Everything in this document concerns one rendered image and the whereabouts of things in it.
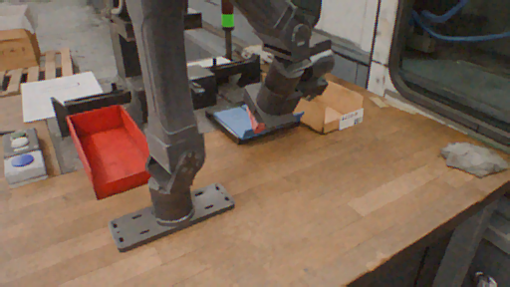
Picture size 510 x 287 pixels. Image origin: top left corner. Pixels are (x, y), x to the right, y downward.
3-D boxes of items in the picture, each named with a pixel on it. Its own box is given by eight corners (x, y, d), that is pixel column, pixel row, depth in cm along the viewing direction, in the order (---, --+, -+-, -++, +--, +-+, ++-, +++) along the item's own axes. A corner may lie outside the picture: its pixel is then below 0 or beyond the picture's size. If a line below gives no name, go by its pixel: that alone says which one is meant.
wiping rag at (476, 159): (424, 159, 77) (483, 184, 67) (426, 147, 76) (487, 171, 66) (460, 142, 84) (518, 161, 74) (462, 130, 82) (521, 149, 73)
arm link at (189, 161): (170, 126, 59) (137, 137, 56) (200, 148, 53) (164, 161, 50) (175, 158, 62) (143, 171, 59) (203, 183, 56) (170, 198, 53)
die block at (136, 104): (142, 124, 89) (137, 95, 85) (130, 109, 96) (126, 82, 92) (216, 105, 98) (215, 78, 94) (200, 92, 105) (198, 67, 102)
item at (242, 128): (245, 143, 77) (245, 130, 76) (213, 115, 89) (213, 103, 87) (273, 134, 80) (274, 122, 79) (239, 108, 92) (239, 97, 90)
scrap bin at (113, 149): (97, 200, 64) (89, 172, 61) (73, 140, 82) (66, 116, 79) (161, 178, 70) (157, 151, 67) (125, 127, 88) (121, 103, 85)
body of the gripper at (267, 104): (269, 86, 76) (281, 60, 70) (293, 125, 72) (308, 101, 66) (241, 92, 73) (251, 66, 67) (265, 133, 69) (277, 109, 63)
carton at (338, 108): (321, 139, 84) (325, 108, 80) (261, 101, 103) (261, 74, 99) (361, 125, 90) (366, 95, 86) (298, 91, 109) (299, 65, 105)
